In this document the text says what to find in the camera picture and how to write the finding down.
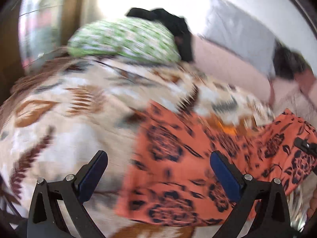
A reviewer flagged wooden window frame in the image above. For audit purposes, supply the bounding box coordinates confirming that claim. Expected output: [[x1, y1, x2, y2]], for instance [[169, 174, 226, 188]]
[[60, 0, 82, 46]]

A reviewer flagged cream leaf-pattern fleece blanket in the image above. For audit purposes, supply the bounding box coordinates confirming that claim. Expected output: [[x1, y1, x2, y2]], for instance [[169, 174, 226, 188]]
[[0, 54, 317, 238]]

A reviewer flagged orange floral print garment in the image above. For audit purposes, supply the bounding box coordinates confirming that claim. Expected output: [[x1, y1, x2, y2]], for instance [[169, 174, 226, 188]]
[[115, 102, 316, 227]]

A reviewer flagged black cloth on bed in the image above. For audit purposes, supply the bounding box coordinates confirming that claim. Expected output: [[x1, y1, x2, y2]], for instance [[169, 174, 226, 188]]
[[126, 8, 194, 62]]

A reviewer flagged dark furry cushion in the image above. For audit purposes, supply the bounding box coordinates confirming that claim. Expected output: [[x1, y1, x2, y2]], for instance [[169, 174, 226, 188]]
[[273, 41, 312, 80]]

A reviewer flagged grey pillow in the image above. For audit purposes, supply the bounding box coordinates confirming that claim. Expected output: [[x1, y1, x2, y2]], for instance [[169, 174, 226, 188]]
[[202, 0, 276, 77]]

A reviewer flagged green white patterned pillow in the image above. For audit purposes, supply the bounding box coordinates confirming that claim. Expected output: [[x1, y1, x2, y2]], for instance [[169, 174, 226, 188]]
[[67, 18, 181, 64]]

